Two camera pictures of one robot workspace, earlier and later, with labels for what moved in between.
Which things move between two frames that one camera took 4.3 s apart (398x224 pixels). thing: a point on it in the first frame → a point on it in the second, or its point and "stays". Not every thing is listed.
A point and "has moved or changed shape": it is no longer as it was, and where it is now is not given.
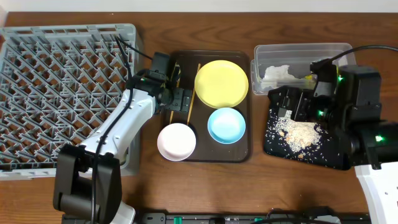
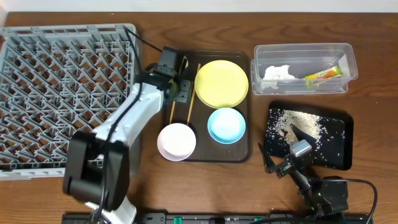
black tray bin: [305, 140] stays
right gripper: [285, 101] → [285, 166]
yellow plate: [221, 84] stays
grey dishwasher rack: [58, 83] stays
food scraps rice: [287, 137] has moved or changed shape
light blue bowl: [226, 126] stays
